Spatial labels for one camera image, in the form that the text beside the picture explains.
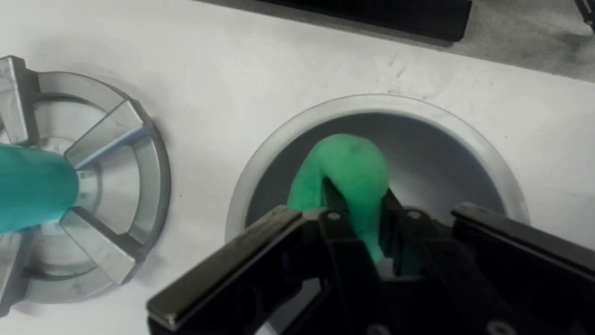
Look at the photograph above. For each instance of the grey toy stove burner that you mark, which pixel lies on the grey toy stove burner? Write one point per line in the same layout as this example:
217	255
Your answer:
113	132

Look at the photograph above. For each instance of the green plastic object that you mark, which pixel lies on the green plastic object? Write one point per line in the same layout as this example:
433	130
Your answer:
346	167

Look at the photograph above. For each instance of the grey toy sink basin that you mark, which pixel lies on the grey toy sink basin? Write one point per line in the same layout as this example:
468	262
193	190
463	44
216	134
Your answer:
433	154

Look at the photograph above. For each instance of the white toy kitchen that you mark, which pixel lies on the white toy kitchen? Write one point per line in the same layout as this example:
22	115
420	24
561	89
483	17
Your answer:
247	61

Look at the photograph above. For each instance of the black perforated mounting board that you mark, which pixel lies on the black perforated mounting board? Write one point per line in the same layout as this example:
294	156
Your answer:
372	15

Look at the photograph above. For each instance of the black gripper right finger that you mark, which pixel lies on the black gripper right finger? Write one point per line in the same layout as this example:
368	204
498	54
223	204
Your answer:
494	271

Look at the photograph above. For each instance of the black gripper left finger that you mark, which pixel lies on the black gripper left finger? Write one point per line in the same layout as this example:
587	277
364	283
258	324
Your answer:
247	271

